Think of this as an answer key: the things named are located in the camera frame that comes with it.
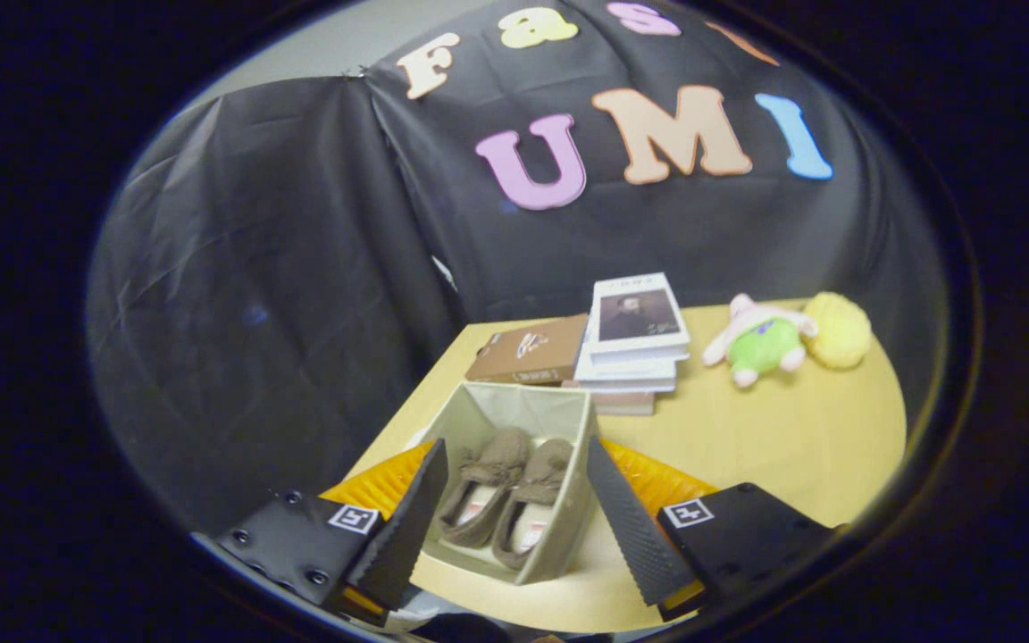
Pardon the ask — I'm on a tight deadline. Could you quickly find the beige fabric storage box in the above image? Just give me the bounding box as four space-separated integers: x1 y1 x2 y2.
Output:
407 381 600 586

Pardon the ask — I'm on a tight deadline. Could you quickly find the brown hardcover book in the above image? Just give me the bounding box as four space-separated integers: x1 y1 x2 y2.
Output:
465 313 590 387

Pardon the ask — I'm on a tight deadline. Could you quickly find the brown book under stack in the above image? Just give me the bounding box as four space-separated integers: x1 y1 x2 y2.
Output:
562 382 658 417

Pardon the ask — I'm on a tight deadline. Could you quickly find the plain white book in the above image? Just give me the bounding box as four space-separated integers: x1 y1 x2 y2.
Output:
573 344 681 394

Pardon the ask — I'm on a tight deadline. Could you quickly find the yellow fluffy plush toy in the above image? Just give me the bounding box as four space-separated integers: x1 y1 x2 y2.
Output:
802 291 873 371

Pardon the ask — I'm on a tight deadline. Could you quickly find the white book with portrait cover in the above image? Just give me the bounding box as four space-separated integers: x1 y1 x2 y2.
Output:
586 272 691 363

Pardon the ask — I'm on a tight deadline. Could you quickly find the black backdrop cloth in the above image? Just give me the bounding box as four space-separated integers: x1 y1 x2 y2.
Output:
86 0 944 537

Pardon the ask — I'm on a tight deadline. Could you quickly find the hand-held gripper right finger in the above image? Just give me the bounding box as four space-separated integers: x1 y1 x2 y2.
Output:
586 436 837 622

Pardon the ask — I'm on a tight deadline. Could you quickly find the green and pink plush toy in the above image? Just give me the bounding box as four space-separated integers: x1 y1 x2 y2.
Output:
702 293 819 388

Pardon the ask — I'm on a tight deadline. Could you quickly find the brown fuzzy shoe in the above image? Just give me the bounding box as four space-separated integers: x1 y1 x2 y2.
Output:
492 438 574 570
439 427 533 548

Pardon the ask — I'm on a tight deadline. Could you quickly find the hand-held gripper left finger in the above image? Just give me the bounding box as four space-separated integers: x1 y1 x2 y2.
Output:
218 438 449 626

